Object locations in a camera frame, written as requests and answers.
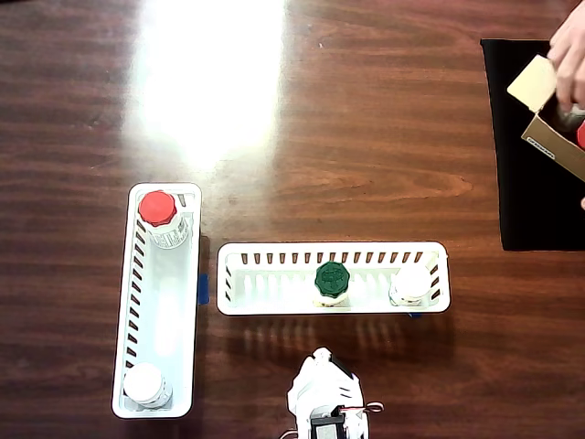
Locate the brown cardboard box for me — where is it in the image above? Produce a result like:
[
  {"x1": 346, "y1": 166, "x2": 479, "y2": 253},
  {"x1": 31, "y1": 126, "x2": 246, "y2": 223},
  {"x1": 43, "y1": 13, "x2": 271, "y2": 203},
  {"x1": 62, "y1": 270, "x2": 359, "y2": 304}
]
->
[{"x1": 505, "y1": 54, "x2": 585, "y2": 183}]

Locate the green-capped white pill bottle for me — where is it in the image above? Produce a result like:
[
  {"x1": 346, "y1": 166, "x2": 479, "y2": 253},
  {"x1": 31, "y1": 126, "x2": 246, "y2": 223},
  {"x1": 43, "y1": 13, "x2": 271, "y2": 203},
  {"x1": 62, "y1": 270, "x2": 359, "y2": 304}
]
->
[{"x1": 312, "y1": 260, "x2": 352, "y2": 310}]

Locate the white plastic basket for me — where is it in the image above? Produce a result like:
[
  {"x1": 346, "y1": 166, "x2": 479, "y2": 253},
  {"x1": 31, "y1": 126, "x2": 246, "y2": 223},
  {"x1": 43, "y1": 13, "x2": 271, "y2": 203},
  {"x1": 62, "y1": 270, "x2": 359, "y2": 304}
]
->
[
  {"x1": 111, "y1": 181, "x2": 204, "y2": 420},
  {"x1": 214, "y1": 241, "x2": 452, "y2": 317}
]

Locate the red-capped bottle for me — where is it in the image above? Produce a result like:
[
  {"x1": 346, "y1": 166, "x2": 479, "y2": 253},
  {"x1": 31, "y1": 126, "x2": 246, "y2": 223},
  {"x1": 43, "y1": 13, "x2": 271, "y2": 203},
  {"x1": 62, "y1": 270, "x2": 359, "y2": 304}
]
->
[{"x1": 137, "y1": 190, "x2": 191, "y2": 251}]

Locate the person's left hand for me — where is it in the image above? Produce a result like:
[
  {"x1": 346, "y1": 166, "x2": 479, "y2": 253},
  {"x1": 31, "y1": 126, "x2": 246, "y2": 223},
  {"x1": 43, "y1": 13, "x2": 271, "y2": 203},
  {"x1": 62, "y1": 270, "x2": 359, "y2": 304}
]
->
[{"x1": 547, "y1": 4, "x2": 585, "y2": 113}]

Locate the black mat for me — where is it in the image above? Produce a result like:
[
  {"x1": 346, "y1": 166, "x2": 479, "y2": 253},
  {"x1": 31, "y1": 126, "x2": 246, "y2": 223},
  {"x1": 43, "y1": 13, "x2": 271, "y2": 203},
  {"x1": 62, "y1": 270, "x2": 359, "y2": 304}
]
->
[{"x1": 479, "y1": 38, "x2": 585, "y2": 252}]

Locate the red white servo wire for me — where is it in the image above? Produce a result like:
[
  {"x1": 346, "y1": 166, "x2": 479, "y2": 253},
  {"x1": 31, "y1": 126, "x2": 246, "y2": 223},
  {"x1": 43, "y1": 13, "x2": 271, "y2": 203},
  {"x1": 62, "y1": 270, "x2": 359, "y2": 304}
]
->
[{"x1": 345, "y1": 401, "x2": 385, "y2": 415}]

